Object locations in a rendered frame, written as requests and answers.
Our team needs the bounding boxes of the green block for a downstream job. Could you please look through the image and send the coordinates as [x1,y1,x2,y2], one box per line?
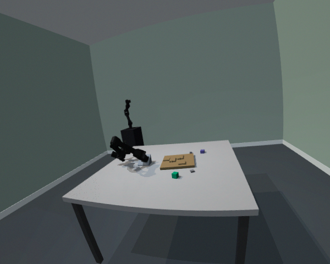
[172,172,179,179]

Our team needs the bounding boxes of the tan puzzle board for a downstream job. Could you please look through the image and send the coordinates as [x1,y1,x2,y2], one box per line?
[160,153,195,170]

